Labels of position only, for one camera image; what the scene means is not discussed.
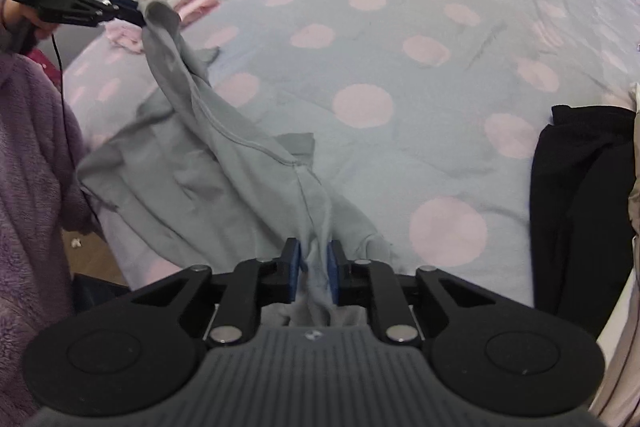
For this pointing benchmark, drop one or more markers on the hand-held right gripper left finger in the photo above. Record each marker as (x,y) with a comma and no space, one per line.
(295,272)

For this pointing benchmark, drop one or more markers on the grey long-sleeve shirt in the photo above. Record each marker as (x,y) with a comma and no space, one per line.
(220,167)

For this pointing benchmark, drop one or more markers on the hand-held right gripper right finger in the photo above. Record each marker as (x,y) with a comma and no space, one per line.
(332,272)

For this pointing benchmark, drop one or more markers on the black garment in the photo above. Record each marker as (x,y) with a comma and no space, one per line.
(575,187)

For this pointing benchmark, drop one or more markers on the pink folded garment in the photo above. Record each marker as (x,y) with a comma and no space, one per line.
(200,4)

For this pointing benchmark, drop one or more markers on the person's left forearm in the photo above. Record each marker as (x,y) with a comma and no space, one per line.
(35,187)

